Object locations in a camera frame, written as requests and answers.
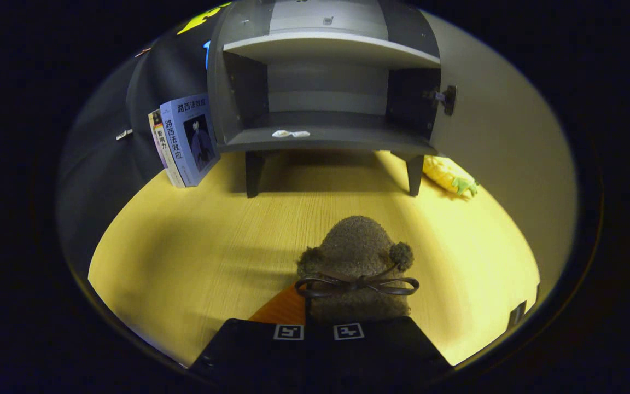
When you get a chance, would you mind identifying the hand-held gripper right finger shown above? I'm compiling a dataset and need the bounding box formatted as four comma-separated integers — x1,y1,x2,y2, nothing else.
319,316,453,384

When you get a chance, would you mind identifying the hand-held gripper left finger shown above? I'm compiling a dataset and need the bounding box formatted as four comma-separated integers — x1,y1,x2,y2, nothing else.
189,283,320,384

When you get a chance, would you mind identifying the brown fuzzy shoe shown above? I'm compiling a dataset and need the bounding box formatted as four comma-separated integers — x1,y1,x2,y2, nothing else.
296,215,421,325

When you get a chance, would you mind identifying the grey shoe cabinet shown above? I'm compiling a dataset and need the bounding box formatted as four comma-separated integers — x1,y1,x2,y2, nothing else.
207,0,441,199

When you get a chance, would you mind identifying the metal door hinge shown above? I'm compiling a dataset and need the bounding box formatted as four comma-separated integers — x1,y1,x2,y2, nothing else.
423,85,458,117

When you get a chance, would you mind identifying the pale cabinet shelf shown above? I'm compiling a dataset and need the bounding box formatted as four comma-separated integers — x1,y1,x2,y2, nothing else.
223,31,441,69

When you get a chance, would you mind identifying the yellow pineapple toy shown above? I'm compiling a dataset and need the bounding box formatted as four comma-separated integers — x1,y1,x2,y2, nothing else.
422,155,480,198

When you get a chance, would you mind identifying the blue book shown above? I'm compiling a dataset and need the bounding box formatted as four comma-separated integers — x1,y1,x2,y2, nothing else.
160,93,221,188

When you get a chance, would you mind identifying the white and yellow book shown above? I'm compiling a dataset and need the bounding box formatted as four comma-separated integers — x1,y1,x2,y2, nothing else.
148,108,185,189

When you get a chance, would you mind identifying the black backdrop cloth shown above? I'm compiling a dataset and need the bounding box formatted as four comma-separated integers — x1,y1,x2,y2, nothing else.
57,0,234,280

